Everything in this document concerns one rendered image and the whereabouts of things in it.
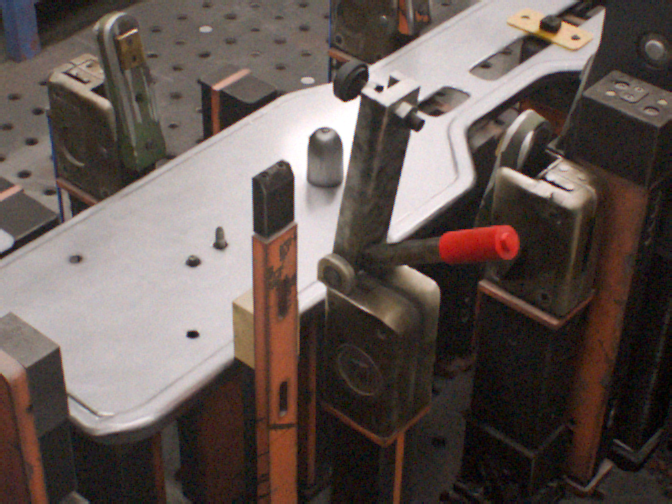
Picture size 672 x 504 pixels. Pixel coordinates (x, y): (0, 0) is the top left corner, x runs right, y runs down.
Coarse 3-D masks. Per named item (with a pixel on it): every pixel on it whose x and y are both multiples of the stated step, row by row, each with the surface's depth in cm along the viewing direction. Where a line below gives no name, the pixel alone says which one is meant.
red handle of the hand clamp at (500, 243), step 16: (416, 240) 93; (432, 240) 91; (448, 240) 89; (464, 240) 88; (480, 240) 87; (496, 240) 86; (512, 240) 86; (368, 256) 95; (384, 256) 94; (400, 256) 93; (416, 256) 92; (432, 256) 91; (448, 256) 89; (464, 256) 88; (480, 256) 87; (496, 256) 86; (512, 256) 87
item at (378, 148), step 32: (352, 64) 88; (352, 96) 89; (384, 96) 86; (416, 96) 88; (384, 128) 87; (416, 128) 86; (352, 160) 90; (384, 160) 89; (352, 192) 91; (384, 192) 92; (352, 224) 93; (384, 224) 95; (352, 256) 95
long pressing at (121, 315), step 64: (512, 0) 141; (576, 0) 141; (384, 64) 131; (448, 64) 131; (576, 64) 130; (256, 128) 121; (448, 128) 122; (128, 192) 114; (192, 192) 114; (320, 192) 114; (448, 192) 114; (64, 256) 107; (128, 256) 107; (320, 256) 107; (64, 320) 101; (128, 320) 101; (192, 320) 101; (128, 384) 96; (192, 384) 95
